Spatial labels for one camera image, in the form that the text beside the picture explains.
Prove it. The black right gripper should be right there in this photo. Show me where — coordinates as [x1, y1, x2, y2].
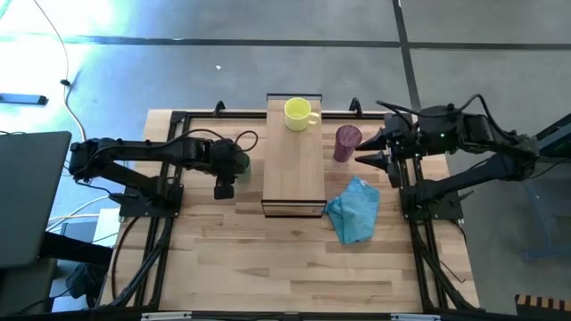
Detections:
[354, 113, 423, 172]

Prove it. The green plastic cup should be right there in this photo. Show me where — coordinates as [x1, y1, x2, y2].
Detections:
[236, 152, 252, 184]

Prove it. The purple faceted tumbler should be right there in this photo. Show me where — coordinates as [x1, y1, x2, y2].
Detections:
[333, 124, 363, 164]

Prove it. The yellow mug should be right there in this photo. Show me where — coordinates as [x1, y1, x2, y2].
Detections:
[284, 96, 321, 133]

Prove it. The blue microfibre cloth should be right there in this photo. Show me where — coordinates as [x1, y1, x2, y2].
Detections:
[324, 176, 381, 246]

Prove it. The long wooden box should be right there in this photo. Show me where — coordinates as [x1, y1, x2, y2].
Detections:
[261, 92, 328, 219]

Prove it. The white box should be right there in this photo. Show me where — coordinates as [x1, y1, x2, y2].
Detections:
[91, 207, 121, 249]

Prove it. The black bench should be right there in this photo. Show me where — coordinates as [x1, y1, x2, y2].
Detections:
[39, 231, 115, 268]

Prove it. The black bag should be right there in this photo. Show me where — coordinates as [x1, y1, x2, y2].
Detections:
[65, 262, 108, 300]

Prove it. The large black monitor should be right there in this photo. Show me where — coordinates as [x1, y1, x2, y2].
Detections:
[0, 130, 72, 269]

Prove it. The orange black striped object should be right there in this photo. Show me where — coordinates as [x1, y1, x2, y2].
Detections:
[515, 292, 571, 321]

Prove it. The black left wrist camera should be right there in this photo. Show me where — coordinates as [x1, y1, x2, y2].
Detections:
[213, 176, 236, 201]

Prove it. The black aluminium table frame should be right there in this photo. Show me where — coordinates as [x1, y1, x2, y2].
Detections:
[95, 110, 481, 321]

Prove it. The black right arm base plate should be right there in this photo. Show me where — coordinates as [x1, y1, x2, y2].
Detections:
[399, 185, 465, 223]

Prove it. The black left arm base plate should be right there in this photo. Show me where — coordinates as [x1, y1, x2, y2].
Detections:
[118, 182, 184, 219]

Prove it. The yellow floor cable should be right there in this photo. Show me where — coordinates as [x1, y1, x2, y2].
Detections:
[33, 0, 90, 144]

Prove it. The silver frame bracket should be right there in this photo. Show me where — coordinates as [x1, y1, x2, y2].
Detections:
[390, 313, 442, 321]
[140, 311, 193, 321]

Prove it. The blue-grey metal table frame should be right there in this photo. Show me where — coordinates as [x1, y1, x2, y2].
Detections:
[521, 118, 571, 262]

